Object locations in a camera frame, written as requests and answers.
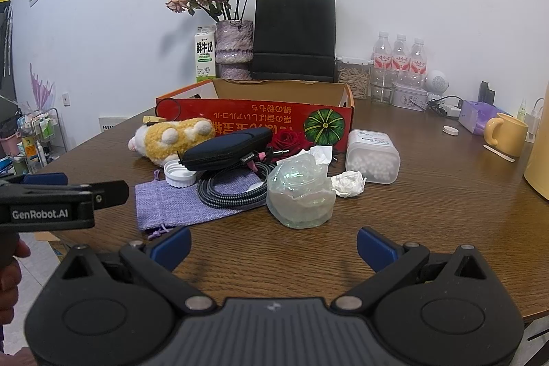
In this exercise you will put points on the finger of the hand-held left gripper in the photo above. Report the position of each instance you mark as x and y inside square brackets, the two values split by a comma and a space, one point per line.
[111, 194]
[45, 178]

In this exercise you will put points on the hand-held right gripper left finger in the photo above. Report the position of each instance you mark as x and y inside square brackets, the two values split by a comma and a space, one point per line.
[173, 244]

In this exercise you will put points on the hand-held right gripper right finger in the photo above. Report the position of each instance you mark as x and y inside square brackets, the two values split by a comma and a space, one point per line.
[377, 248]

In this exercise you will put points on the blue woven cloth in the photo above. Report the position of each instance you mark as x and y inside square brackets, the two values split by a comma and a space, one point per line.
[171, 203]

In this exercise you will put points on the white tissue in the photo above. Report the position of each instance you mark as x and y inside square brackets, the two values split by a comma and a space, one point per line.
[348, 183]

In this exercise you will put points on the yellow white plush toy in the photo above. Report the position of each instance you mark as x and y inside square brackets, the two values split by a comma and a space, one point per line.
[171, 138]

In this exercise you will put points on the navy zip case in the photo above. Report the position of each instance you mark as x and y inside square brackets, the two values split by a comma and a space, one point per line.
[227, 149]

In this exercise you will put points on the red printed cardboard box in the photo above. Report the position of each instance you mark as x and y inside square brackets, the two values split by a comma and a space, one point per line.
[257, 113]

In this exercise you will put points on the person's left hand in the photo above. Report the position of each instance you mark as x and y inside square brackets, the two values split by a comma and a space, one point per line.
[10, 293]

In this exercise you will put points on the white ribbed bottle cap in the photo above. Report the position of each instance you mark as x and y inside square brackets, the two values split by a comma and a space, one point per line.
[178, 173]

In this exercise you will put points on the white cotton ball container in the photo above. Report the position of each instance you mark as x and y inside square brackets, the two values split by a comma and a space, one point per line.
[372, 164]

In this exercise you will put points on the wooden clip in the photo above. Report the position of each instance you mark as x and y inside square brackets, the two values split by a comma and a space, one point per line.
[154, 120]

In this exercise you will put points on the clear iridescent plastic wrap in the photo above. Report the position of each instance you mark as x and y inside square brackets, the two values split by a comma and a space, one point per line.
[300, 198]

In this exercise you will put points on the wooden desk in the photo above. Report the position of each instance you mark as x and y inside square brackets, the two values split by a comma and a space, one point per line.
[274, 250]

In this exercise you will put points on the white tissue scrap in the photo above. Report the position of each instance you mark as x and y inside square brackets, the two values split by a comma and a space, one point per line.
[321, 153]

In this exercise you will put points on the small white round lid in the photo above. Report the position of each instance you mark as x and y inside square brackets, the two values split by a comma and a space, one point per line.
[450, 130]

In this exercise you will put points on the red artificial rose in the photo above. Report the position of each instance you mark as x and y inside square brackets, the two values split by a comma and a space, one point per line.
[285, 139]

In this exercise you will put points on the white paper strip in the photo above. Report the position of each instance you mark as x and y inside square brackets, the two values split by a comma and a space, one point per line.
[497, 153]

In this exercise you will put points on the white power strip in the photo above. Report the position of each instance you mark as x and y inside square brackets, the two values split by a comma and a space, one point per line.
[448, 108]

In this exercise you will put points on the clear drinking glass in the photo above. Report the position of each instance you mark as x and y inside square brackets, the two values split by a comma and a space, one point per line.
[383, 89]

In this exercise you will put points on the purple box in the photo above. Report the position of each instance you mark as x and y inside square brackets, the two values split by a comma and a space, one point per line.
[476, 117]

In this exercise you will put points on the white green milk carton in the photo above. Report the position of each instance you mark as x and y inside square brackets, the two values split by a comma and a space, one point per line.
[205, 53]

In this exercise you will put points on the clear jar of wooden pegs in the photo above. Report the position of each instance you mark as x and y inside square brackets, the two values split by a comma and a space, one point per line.
[354, 78]

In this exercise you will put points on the yellow mug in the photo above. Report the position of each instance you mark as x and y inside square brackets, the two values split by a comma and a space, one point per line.
[510, 134]

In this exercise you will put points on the cream yellow kettle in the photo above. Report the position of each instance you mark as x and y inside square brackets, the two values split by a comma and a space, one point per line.
[538, 160]

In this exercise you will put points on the black lipstick tube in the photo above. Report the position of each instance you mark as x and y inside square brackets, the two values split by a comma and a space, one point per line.
[491, 96]
[484, 91]

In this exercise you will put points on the pink label water bottle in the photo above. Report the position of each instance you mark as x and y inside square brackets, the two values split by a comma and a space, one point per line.
[400, 59]
[418, 61]
[381, 57]

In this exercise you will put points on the purple mottled vase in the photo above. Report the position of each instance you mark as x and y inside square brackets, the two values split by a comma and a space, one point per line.
[233, 48]

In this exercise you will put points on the small clear spray bottle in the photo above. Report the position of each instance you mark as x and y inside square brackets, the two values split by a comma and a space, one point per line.
[521, 111]

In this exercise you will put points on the white charger plug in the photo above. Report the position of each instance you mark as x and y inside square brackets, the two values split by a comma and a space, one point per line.
[535, 126]

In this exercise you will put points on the black paper bag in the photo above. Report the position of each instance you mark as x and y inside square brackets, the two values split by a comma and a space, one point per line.
[294, 31]

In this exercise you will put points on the white wall vent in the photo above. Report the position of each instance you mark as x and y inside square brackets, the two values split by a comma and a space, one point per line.
[112, 123]

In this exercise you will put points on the white wall outlet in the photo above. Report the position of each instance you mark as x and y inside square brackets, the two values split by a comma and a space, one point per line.
[65, 99]

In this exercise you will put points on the purple flower wall sticker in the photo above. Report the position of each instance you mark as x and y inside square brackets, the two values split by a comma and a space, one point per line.
[40, 89]

